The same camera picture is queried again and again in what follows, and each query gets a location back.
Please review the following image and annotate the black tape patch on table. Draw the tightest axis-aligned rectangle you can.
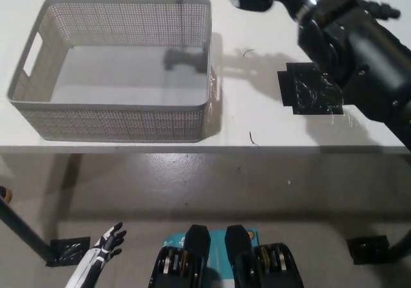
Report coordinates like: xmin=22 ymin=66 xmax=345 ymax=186
xmin=276 ymin=62 xmax=345 ymax=116

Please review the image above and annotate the orange brown round object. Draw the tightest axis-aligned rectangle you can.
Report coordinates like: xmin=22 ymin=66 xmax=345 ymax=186
xmin=0 ymin=186 xmax=14 ymax=205

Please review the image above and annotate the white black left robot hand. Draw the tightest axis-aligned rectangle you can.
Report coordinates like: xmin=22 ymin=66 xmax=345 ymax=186
xmin=66 ymin=221 xmax=128 ymax=288

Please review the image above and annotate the black table leg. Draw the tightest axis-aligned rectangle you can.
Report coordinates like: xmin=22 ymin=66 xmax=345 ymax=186
xmin=0 ymin=197 xmax=56 ymax=264
xmin=389 ymin=232 xmax=411 ymax=264

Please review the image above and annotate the grey perforated rectangular basket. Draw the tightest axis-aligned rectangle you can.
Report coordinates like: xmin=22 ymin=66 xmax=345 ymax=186
xmin=6 ymin=0 xmax=222 ymax=143

